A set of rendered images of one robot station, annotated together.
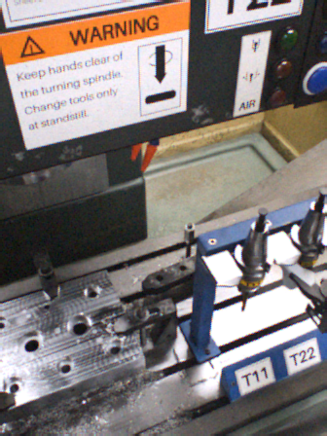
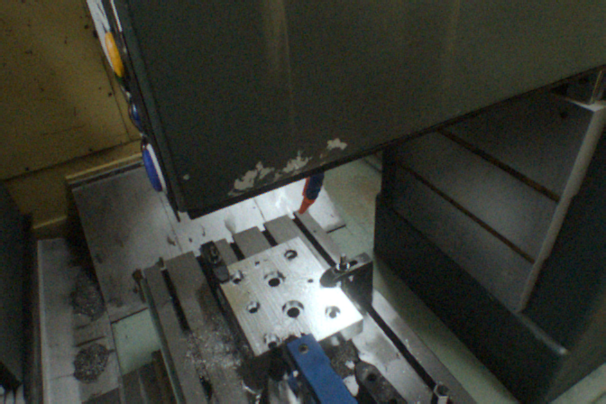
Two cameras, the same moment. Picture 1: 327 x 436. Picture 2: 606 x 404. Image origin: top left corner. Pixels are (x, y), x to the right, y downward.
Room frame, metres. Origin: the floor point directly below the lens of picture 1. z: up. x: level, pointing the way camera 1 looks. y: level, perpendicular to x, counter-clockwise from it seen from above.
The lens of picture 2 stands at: (0.55, -0.41, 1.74)
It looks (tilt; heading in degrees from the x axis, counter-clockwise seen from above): 38 degrees down; 89
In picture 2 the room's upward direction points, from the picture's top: 5 degrees counter-clockwise
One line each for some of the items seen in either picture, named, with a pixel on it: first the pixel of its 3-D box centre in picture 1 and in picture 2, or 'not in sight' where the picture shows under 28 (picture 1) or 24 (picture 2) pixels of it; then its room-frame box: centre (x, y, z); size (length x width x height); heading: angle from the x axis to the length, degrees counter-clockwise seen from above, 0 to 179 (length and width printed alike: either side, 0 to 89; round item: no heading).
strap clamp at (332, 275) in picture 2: (48, 278); (345, 276); (0.66, 0.26, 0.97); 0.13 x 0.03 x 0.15; 23
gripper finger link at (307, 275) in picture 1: (290, 276); not in sight; (0.52, -0.22, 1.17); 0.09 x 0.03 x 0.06; 48
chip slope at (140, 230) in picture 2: not in sight; (216, 217); (0.27, 0.80, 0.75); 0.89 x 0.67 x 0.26; 23
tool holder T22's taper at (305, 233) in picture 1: (314, 221); not in sight; (0.56, -0.25, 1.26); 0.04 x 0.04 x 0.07
